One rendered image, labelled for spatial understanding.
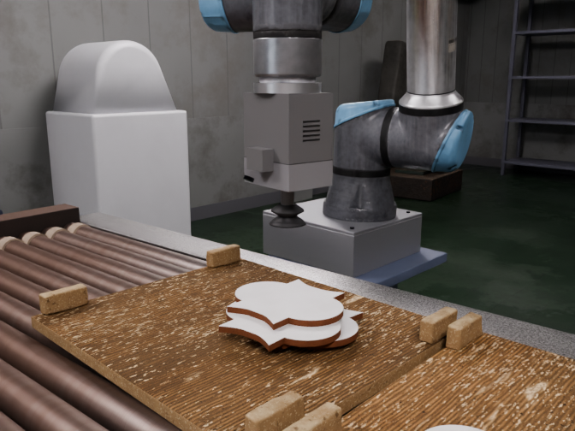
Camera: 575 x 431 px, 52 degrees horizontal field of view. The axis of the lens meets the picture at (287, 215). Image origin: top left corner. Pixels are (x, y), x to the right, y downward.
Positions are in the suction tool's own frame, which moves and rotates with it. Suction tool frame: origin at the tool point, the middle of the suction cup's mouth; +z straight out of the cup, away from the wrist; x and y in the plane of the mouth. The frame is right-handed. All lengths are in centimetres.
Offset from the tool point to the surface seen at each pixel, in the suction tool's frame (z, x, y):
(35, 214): 11, -8, -75
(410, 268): 19, 44, -18
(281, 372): 12.7, -7.9, 9.0
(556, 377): 12.7, 13.1, 27.0
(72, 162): 36, 82, -328
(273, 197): 101, 305, -409
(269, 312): 9.4, -4.2, 2.1
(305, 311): 9.4, -0.8, 4.4
